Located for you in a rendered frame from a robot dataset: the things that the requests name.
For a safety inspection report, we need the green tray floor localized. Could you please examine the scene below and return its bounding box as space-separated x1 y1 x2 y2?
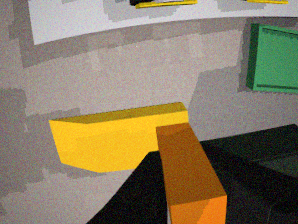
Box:
257 28 298 87

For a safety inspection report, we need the yellow wheel chock with orange handle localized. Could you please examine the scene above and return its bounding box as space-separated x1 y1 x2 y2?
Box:
49 101 227 224

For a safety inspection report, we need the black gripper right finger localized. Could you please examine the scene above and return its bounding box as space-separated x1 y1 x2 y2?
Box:
201 143 298 224

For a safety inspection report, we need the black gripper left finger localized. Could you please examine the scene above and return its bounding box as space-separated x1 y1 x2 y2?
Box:
86 151 168 224

